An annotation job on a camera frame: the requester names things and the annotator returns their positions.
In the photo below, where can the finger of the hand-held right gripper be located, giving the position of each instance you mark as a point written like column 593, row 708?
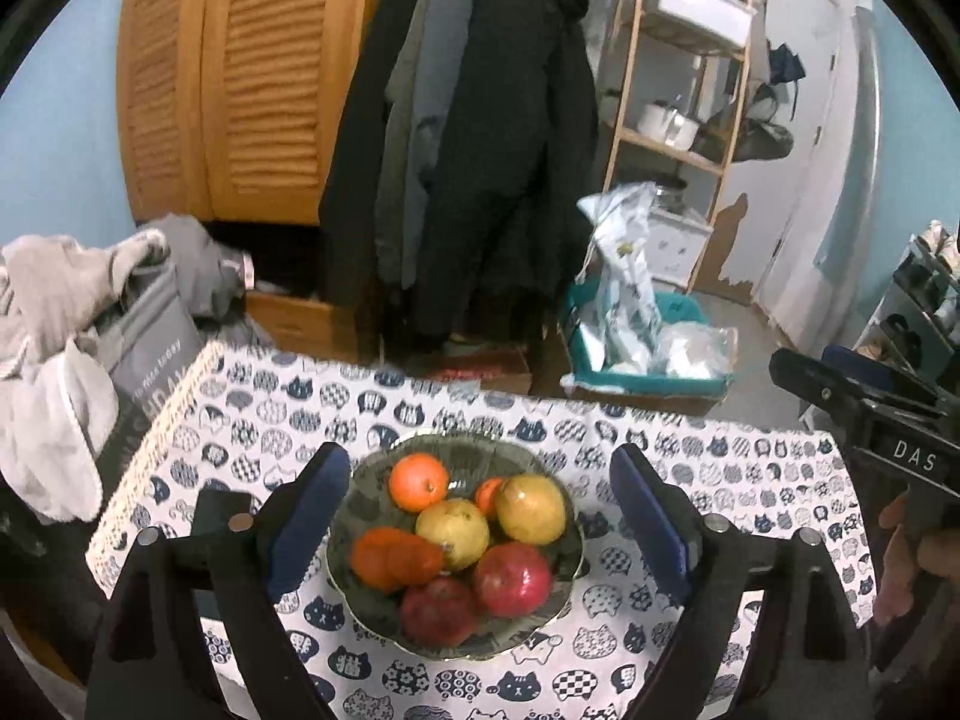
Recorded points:
column 862, row 364
column 814, row 386

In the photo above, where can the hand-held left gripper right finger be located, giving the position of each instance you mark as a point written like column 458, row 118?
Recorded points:
column 649, row 521

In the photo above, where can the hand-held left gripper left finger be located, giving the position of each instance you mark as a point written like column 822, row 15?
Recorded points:
column 311, row 521

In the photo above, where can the green glass bowl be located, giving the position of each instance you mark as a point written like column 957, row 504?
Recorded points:
column 352, row 495

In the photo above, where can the large orange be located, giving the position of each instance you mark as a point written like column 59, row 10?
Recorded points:
column 418, row 481
column 379, row 556

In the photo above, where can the yellow green pear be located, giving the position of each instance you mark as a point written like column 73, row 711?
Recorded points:
column 453, row 534

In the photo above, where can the dark red apple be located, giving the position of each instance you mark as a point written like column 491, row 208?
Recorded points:
column 512, row 579
column 439, row 611

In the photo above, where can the person's right hand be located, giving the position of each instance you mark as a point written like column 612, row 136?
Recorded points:
column 896, row 570

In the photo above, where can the white shoe rack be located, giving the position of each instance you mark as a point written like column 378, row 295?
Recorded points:
column 881, row 315

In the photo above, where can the shoe rack with shoes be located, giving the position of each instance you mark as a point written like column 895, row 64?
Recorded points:
column 911, row 330

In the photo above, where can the cat print tablecloth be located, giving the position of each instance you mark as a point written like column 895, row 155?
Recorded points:
column 675, row 465

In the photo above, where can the clear plastic bag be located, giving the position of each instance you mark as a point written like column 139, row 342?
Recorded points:
column 701, row 352

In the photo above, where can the teal storage box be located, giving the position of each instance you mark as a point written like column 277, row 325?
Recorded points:
column 645, row 384

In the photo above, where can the white door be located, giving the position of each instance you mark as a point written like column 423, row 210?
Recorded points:
column 795, row 202

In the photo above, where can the white patterned drawer box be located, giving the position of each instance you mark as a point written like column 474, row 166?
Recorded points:
column 675, row 247

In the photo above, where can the wooden drawer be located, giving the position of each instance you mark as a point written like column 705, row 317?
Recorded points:
column 300, row 322

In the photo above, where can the white printed rice bag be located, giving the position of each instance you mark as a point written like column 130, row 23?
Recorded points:
column 626, row 292

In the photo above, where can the grey printed bag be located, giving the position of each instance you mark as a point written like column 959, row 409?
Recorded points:
column 157, row 360

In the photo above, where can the flat cardboard box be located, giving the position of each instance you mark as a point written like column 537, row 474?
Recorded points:
column 480, row 371

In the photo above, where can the steel steamer pot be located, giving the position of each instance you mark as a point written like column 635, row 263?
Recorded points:
column 671, row 193

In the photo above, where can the dark hanging bag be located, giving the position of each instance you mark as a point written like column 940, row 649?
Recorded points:
column 761, row 131

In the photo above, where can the dark grey clothes pile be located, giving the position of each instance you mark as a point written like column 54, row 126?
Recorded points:
column 199, row 255

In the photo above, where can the white enamel pot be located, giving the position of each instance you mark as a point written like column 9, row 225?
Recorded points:
column 667, row 126

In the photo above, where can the wooden shelf rack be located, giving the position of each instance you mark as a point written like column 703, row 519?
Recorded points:
column 739, row 90

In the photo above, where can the black hooded coat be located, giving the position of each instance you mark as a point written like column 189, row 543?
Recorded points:
column 517, row 165

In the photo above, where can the white plastic storage box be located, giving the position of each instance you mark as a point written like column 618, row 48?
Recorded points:
column 701, row 7

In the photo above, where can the grey jacket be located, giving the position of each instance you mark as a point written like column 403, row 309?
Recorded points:
column 416, row 112

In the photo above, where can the wooden louvered wardrobe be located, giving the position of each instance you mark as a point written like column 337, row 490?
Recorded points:
column 247, row 90

